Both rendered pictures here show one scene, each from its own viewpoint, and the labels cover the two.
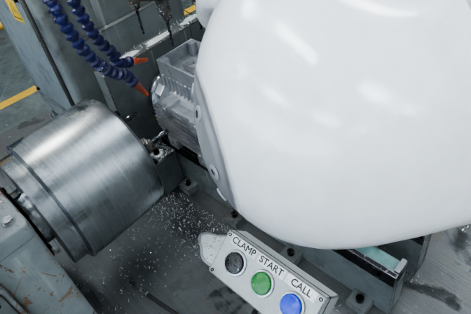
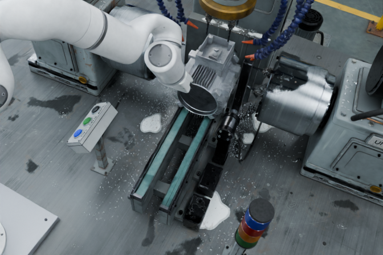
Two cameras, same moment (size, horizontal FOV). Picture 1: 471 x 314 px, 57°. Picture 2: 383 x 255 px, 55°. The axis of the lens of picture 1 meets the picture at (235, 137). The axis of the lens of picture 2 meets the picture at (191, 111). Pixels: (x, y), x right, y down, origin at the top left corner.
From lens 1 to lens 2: 0.85 m
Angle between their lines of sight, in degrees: 39
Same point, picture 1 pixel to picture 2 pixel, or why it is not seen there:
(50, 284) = (84, 55)
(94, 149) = not seen: hidden behind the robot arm
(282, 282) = (86, 127)
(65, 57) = not seen: outside the picture
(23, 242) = not seen: hidden behind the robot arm
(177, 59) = (220, 44)
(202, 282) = (130, 123)
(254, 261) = (96, 115)
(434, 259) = (172, 232)
